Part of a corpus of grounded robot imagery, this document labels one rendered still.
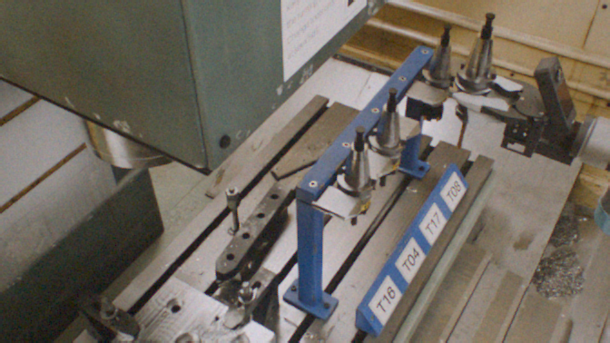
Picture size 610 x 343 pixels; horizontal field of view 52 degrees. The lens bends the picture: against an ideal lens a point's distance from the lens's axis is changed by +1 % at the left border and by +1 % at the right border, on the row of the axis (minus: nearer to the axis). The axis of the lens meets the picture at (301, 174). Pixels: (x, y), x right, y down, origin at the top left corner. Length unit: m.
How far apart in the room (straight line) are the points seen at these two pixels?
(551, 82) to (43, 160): 0.92
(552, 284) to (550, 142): 0.65
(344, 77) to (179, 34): 1.46
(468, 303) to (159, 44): 1.15
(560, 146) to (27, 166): 0.95
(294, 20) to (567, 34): 1.13
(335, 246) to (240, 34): 0.89
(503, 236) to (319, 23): 1.14
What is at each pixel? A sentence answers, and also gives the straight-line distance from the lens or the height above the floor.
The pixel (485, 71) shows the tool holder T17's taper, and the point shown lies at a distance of 1.05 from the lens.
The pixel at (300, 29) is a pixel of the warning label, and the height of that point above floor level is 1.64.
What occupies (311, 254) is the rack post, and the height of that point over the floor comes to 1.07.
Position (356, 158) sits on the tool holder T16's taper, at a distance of 0.96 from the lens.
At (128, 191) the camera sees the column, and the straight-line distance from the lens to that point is 1.56.
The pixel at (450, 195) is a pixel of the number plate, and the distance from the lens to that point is 1.40.
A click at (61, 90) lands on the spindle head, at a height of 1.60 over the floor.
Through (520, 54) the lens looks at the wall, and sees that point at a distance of 1.67.
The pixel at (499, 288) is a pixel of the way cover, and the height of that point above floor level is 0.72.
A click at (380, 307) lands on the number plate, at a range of 1.20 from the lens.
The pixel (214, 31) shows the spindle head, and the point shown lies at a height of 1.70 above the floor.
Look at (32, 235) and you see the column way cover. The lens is 1.38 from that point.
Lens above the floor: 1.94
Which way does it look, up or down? 45 degrees down
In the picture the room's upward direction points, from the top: 1 degrees counter-clockwise
